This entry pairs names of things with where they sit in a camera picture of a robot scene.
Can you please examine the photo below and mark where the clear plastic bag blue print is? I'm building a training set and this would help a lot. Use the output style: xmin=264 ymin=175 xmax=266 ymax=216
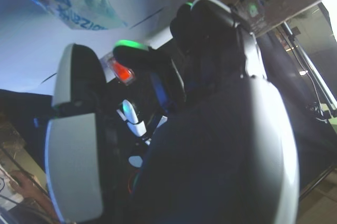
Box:
xmin=15 ymin=0 xmax=130 ymax=32

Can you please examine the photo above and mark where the person's hand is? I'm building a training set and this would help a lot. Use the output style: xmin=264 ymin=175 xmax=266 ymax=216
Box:
xmin=9 ymin=169 xmax=56 ymax=218

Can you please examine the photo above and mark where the small red-orange object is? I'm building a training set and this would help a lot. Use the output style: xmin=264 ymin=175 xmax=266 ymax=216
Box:
xmin=101 ymin=52 xmax=137 ymax=86

